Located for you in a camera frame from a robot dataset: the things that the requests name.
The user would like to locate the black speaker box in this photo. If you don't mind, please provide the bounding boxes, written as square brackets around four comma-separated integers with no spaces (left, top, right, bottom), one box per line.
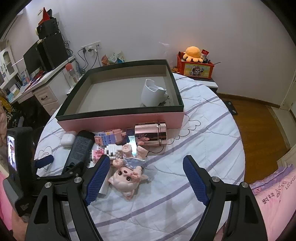
[37,18,59,40]

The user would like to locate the white desk with drawers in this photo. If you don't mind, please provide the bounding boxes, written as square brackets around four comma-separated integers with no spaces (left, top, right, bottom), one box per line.
[10,56,75,115]

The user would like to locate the orange lid water bottle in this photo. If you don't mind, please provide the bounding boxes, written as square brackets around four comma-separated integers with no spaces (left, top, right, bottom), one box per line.
[65,63,79,85]

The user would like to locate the black remote control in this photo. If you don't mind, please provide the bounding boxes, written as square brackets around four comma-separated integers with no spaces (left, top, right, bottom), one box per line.
[64,131,95,166]

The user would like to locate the blue gold small box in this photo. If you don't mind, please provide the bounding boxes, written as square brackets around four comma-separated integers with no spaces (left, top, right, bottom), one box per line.
[125,128,137,156]

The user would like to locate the snack bags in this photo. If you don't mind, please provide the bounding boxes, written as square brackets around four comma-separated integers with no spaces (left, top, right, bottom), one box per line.
[101,51,125,66]

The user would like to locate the rose gold metallic jar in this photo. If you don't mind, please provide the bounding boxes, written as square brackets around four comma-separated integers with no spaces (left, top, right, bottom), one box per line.
[134,122,167,146]

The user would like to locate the white glass door cabinet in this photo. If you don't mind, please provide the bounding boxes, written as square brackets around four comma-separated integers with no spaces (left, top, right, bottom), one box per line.
[1,46,18,89]

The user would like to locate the striped white tablecloth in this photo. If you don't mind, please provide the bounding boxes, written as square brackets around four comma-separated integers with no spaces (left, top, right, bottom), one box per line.
[34,72,246,241]

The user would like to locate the pink black storage box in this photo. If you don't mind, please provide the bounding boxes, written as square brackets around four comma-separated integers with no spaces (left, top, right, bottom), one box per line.
[56,59,184,132]

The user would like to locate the pink pig doll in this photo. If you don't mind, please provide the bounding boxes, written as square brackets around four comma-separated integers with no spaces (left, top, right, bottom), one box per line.
[108,144,149,200]

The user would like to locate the black low shelf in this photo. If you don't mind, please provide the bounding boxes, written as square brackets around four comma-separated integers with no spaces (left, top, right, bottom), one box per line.
[173,73,238,115]

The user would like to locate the person's hand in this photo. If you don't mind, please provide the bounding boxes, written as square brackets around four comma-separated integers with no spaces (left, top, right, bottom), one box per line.
[11,209,28,241]

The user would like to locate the orange octopus plush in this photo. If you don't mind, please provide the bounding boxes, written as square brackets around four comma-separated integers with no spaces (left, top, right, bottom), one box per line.
[183,46,203,63]

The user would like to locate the black computer tower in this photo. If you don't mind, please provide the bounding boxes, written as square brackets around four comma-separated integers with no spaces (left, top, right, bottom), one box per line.
[36,32,68,72]

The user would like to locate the pink bedding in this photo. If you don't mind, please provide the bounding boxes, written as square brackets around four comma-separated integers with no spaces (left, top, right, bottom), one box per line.
[250,164,295,240]

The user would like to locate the red cartoon storage crate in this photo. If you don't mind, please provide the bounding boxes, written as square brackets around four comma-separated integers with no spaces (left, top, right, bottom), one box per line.
[177,52,216,79]

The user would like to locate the white pink brick toy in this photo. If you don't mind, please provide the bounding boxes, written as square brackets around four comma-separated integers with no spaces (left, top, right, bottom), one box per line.
[91,144,123,163]

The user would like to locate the white earbuds case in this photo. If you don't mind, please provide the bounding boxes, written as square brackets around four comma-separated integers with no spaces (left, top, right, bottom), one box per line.
[60,131,77,148]

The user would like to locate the black computer monitor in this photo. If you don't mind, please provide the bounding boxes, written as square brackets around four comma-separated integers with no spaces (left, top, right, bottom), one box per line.
[23,42,43,75]

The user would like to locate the pink purple brick toy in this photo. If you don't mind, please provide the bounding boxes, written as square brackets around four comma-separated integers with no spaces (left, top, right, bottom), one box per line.
[94,129,126,146]

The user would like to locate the wall power outlet strip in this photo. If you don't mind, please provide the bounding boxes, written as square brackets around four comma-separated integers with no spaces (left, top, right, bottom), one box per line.
[81,41,102,53]

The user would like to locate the clear plastic bag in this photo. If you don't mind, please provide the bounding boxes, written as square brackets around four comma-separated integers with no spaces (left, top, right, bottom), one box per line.
[158,42,176,67]

